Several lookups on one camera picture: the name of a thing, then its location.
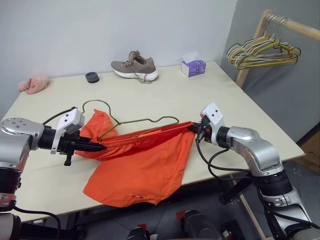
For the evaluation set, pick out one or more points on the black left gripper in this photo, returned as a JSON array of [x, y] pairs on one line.
[[67, 145]]

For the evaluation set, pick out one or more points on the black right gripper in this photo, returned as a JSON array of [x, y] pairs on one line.
[[205, 128]]

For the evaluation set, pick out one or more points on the orange shorts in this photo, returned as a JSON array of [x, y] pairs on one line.
[[140, 170]]

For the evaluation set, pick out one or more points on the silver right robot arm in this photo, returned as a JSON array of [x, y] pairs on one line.
[[260, 150]]

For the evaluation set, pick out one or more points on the purple tissue box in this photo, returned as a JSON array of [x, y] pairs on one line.
[[195, 68]]

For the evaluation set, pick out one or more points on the black round container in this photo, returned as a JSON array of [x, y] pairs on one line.
[[92, 78]]

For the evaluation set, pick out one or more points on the pink fluffy slipper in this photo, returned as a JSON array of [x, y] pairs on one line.
[[33, 83]]

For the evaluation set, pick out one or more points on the brown sneaker with white sole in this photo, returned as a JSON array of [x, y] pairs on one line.
[[135, 67]]

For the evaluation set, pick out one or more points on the dark rounded shape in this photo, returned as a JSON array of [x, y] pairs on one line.
[[137, 233], [200, 225]]

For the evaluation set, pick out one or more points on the light wooden floor bar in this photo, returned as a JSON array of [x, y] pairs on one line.
[[252, 217]]

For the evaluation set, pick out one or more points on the brown cardboard box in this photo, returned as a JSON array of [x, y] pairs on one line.
[[311, 155]]

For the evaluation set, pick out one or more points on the light wooden clothes rack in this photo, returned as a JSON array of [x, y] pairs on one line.
[[300, 26]]

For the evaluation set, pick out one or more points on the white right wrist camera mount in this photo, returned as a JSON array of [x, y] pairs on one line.
[[213, 113]]

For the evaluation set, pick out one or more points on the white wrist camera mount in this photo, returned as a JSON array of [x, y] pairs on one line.
[[213, 113], [71, 118]]

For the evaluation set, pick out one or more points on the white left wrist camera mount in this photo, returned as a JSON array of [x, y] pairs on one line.
[[71, 118]]

